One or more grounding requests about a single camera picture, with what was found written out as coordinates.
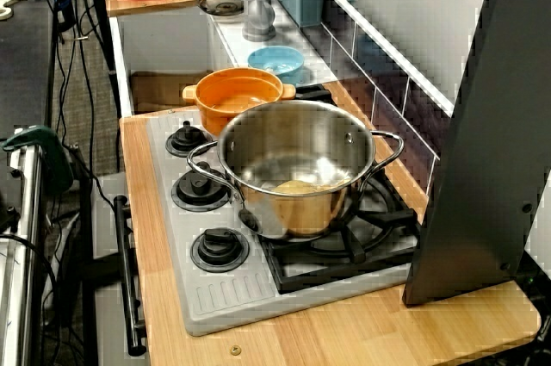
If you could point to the dark grey side panel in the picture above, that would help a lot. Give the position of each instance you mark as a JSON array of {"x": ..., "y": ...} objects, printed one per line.
[{"x": 482, "y": 168}]

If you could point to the black stove knob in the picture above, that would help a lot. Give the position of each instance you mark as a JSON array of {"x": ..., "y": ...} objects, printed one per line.
[
  {"x": 188, "y": 138},
  {"x": 219, "y": 249},
  {"x": 200, "y": 189}
]

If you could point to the dark tile backsplash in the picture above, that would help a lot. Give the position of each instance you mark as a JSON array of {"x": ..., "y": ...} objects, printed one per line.
[{"x": 387, "y": 82}]

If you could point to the yellow toy food piece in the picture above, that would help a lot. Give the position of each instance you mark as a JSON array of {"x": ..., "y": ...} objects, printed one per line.
[{"x": 297, "y": 188}]

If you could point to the orange plastic pot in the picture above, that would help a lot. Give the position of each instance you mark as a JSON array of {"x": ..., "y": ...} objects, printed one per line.
[{"x": 232, "y": 99}]

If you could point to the green clamp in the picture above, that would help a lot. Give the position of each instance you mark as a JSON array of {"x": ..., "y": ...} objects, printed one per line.
[{"x": 43, "y": 150}]

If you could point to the stainless steel pot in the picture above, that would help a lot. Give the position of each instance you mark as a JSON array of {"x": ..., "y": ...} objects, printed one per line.
[{"x": 301, "y": 138}]

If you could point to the white sink unit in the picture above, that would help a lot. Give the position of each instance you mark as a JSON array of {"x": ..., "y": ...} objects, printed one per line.
[{"x": 172, "y": 39}]

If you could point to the aluminium frame rail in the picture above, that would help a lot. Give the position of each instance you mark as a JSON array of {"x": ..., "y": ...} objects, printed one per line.
[{"x": 23, "y": 254}]

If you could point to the grey stove plate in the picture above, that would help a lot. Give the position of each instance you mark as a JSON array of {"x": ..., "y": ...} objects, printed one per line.
[{"x": 224, "y": 297}]

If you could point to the light blue bowl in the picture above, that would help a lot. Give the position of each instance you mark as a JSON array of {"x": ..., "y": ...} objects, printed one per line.
[{"x": 275, "y": 55}]

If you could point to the black burner grate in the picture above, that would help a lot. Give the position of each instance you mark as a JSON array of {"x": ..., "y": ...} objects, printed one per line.
[{"x": 340, "y": 273}]

